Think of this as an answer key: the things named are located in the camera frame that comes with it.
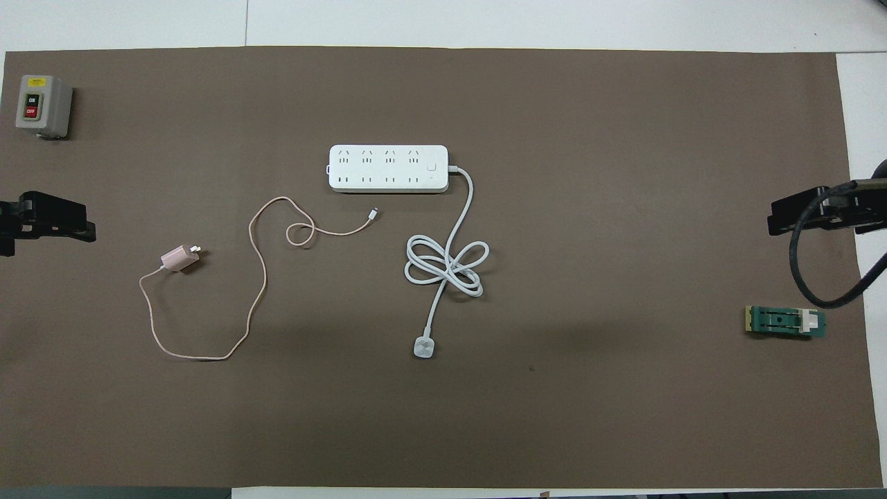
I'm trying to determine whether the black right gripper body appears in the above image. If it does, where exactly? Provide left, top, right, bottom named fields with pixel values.
left=834, top=186, right=887, bottom=236

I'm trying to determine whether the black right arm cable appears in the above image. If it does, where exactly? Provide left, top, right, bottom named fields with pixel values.
left=789, top=178, right=887, bottom=310

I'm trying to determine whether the pink charging cable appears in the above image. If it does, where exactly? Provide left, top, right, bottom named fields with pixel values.
left=139, top=197, right=380, bottom=361

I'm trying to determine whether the white power strip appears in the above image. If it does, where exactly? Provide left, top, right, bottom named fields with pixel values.
left=326, top=144, right=449, bottom=194

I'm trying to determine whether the green knife switch block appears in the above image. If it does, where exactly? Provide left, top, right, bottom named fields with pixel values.
left=744, top=305, right=828, bottom=340

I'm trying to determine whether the white power cord with plug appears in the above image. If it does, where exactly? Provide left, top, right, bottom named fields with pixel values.
left=405, top=165, right=491, bottom=360

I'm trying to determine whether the grey on-off switch box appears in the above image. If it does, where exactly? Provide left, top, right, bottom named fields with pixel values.
left=15, top=74, right=74, bottom=141

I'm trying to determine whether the brown table mat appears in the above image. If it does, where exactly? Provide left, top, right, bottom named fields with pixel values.
left=0, top=46, right=875, bottom=489

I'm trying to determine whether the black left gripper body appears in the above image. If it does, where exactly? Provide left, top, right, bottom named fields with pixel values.
left=0, top=201, right=23, bottom=257

